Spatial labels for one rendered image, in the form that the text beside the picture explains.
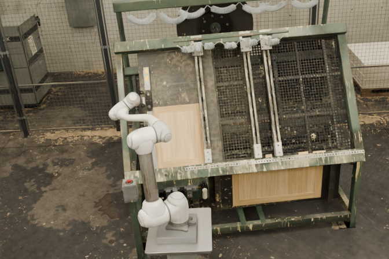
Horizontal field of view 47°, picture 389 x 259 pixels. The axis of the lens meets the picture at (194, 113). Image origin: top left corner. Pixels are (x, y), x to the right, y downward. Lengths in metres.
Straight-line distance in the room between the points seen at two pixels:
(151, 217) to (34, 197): 2.59
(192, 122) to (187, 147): 0.24
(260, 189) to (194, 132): 0.94
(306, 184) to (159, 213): 1.82
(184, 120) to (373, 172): 2.57
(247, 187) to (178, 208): 1.25
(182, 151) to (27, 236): 1.98
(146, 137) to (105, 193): 2.38
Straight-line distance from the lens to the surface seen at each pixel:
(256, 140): 4.13
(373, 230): 4.89
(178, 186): 4.09
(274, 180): 4.51
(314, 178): 4.62
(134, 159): 4.46
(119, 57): 4.25
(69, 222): 5.15
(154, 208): 3.32
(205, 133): 4.09
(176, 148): 4.09
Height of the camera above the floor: 3.12
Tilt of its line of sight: 27 degrees down
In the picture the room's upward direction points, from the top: 4 degrees counter-clockwise
